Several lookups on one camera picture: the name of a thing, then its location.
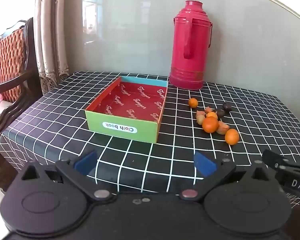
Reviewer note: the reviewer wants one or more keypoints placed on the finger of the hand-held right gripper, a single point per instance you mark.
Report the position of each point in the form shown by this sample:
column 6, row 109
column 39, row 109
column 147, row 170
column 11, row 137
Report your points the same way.
column 272, row 157

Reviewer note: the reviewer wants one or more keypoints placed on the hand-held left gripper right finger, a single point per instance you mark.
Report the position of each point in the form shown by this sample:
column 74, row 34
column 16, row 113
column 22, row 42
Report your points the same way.
column 205, row 163

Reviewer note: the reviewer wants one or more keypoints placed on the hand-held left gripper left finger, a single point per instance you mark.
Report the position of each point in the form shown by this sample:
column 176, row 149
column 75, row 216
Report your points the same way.
column 86, row 161

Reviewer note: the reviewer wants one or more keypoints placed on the large orange tangerine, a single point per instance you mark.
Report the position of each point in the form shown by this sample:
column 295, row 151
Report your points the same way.
column 210, row 125

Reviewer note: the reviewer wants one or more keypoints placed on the pale orange fruit piece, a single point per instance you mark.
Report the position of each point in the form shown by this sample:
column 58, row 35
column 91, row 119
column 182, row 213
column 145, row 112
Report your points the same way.
column 223, row 128

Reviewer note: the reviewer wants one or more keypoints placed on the colourful cardboard box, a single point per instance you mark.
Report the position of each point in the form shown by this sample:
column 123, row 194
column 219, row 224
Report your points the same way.
column 120, row 127

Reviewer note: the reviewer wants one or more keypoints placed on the dark brown plum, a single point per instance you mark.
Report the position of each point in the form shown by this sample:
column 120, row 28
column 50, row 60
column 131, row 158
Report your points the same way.
column 220, row 114

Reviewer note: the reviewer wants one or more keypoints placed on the medium orange tangerine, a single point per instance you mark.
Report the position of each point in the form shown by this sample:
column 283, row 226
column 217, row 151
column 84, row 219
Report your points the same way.
column 232, row 136

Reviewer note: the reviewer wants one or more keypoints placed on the black checked tablecloth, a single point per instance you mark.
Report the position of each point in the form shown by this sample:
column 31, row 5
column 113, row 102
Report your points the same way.
column 52, row 130

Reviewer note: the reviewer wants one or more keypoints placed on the small orange kumquat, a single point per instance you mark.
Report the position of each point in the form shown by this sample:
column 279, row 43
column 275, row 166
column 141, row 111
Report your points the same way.
column 211, row 115
column 193, row 103

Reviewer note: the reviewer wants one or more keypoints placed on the small dark plum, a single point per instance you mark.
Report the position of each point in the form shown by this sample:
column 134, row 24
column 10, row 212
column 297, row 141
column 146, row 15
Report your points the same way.
column 227, row 107

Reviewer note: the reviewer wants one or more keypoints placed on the red thermos flask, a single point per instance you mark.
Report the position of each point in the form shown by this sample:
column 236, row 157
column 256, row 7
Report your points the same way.
column 200, row 55

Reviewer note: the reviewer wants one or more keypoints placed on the dark wooden woven-back chair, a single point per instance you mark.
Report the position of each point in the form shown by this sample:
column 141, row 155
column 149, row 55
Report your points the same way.
column 30, row 55

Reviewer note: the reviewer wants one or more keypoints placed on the beige curtain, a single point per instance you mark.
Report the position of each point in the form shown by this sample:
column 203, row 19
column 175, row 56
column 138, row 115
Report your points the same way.
column 50, row 30

